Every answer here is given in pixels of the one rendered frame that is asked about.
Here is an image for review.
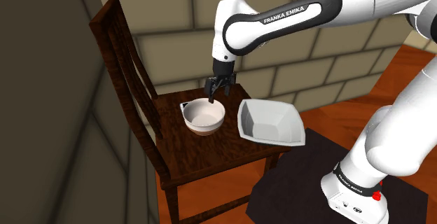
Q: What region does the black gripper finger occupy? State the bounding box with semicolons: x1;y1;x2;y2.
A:
223;76;237;97
204;76;223;104

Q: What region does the white square bowl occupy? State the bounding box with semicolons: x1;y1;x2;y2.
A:
237;98;306;148

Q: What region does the white round bowl brown base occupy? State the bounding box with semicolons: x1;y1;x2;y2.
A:
182;97;226;137

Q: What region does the dark wooden chair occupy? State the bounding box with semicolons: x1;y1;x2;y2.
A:
89;0;292;224

